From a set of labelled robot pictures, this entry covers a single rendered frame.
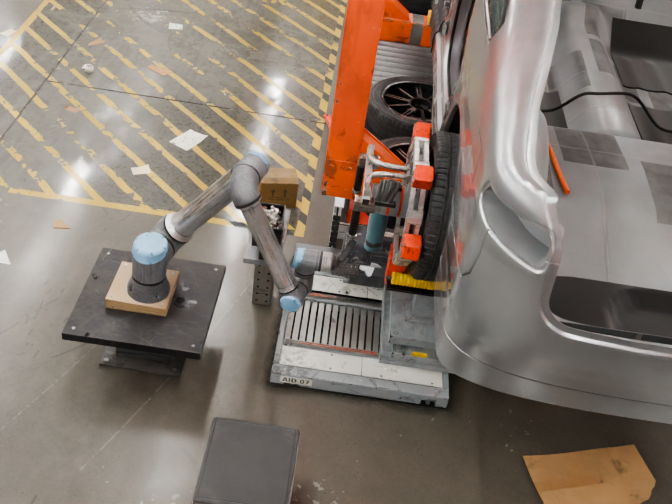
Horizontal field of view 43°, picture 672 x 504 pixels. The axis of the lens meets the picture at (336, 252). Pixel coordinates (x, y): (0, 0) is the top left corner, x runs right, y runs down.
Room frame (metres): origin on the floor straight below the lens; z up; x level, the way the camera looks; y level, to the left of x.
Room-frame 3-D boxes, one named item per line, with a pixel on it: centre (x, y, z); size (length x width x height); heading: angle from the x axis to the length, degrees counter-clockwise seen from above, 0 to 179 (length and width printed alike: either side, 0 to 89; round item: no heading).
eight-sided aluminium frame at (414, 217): (3.10, -0.29, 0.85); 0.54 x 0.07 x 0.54; 1
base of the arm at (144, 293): (2.82, 0.80, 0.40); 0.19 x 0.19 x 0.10
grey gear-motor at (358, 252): (3.41, -0.24, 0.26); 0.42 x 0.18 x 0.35; 91
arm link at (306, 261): (2.87, 0.12, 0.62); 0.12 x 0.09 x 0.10; 92
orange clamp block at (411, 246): (2.79, -0.30, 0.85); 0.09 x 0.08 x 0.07; 1
